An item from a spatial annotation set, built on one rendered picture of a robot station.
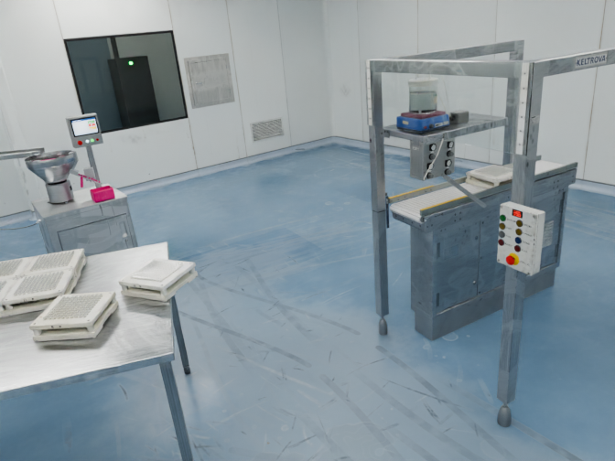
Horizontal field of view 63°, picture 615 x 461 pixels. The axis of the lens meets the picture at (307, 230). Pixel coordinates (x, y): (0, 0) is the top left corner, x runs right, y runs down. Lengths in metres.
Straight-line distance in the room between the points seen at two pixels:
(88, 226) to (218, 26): 4.22
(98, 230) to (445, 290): 2.68
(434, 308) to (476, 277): 0.37
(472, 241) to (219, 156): 5.19
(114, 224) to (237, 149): 3.88
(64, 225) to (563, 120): 5.04
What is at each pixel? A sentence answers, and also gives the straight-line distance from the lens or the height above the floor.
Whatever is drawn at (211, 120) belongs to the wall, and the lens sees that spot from 7.60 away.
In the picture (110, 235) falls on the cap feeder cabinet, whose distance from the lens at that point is 4.31.
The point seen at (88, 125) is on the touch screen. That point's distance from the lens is 4.51.
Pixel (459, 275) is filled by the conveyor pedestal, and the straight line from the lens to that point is 3.22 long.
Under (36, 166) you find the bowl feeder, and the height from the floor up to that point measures 1.09.
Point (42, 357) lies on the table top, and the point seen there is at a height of 0.85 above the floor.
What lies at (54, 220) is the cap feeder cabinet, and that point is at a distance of 4.19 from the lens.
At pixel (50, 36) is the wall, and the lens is 6.94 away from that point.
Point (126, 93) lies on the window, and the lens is 7.14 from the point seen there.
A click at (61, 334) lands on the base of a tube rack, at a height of 0.88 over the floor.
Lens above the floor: 1.89
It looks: 22 degrees down
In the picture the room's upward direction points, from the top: 5 degrees counter-clockwise
